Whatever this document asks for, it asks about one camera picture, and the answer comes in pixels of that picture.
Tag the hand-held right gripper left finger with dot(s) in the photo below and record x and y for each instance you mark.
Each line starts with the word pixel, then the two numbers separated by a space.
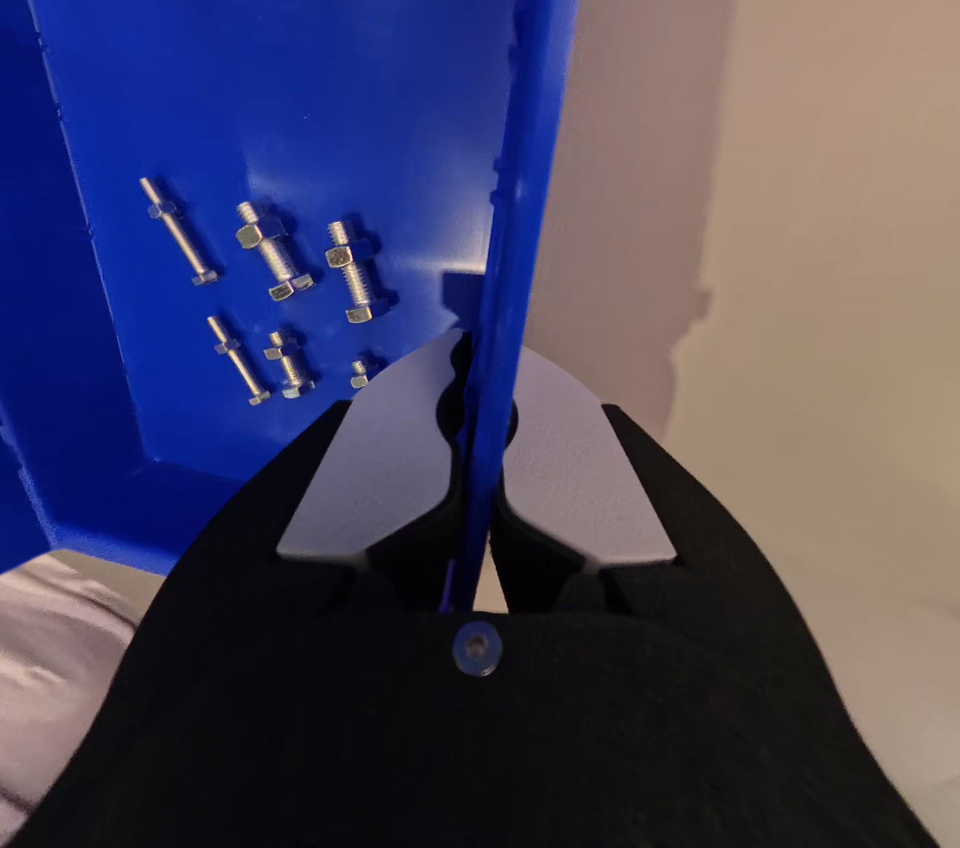
pixel 375 473

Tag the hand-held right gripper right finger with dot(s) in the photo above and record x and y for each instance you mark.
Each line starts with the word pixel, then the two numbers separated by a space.
pixel 585 481

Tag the short silver bolt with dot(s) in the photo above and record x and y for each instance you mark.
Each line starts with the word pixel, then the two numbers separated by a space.
pixel 362 365

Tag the long thin silver bolt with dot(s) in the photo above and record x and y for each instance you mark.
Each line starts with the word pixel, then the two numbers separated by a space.
pixel 184 241
pixel 244 368

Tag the blue plastic bin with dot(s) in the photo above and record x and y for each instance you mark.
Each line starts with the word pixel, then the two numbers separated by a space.
pixel 300 76

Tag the large silver hex bolt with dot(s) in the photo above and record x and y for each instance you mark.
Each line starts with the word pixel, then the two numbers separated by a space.
pixel 281 263
pixel 361 286

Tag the large silver hex nut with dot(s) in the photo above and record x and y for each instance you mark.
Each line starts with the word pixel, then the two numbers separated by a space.
pixel 341 256
pixel 251 236

